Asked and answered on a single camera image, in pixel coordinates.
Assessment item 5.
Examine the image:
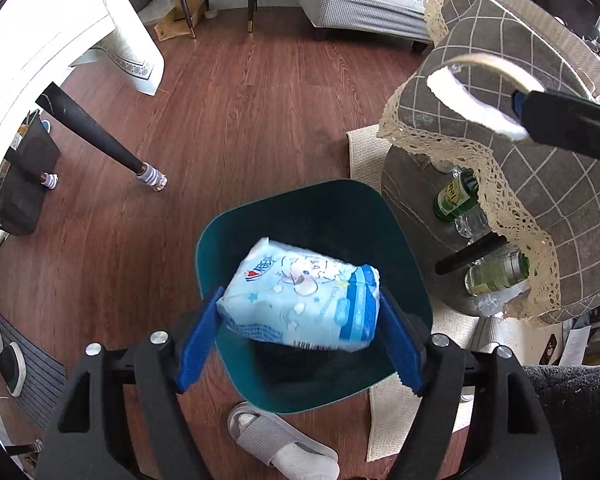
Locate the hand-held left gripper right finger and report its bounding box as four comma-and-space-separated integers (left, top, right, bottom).
377, 290, 563, 480

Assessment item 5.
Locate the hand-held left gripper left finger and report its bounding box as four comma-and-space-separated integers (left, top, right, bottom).
34, 285, 226, 480

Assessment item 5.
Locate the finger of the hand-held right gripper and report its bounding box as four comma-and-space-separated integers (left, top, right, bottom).
511, 87, 600, 167

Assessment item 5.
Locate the blue tissue packet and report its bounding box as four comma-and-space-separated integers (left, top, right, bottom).
216, 236, 382, 352

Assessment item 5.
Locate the teal trash bin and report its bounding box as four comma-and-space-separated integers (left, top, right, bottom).
195, 179, 435, 415

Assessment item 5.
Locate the beige rug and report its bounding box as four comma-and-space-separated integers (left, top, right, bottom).
345, 127, 486, 463

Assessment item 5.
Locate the grey checked tablecloth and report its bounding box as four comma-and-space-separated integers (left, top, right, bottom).
377, 0, 600, 328

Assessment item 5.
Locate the pale green glass bottle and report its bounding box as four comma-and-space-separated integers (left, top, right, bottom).
464, 250, 531, 297

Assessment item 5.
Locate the grey slipper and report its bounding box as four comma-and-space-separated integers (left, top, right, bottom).
227, 401, 341, 480

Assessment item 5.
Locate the clear plastic bottle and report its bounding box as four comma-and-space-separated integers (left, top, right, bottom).
454, 205, 492, 239

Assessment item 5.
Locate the round table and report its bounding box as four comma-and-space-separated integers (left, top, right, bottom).
380, 145, 536, 318

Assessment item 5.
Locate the grey striped doormat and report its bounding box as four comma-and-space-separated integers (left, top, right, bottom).
0, 312, 67, 431

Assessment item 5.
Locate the white paper sheet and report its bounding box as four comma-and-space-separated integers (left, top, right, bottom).
560, 325, 593, 366

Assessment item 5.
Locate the person's grey fleece clothing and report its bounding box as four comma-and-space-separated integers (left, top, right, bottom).
522, 364, 600, 480

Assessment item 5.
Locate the grey armchair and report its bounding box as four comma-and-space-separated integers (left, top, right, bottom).
300, 0, 436, 43

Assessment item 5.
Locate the black paper bag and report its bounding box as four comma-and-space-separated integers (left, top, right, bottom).
0, 117, 62, 236

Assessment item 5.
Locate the black table leg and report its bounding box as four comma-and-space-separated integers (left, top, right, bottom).
35, 85, 168, 193

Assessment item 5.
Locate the flat cardboard box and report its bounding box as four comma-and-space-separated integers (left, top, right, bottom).
154, 0, 204, 42

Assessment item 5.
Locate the white tablecloth dining table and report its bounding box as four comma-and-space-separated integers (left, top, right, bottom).
0, 0, 165, 191

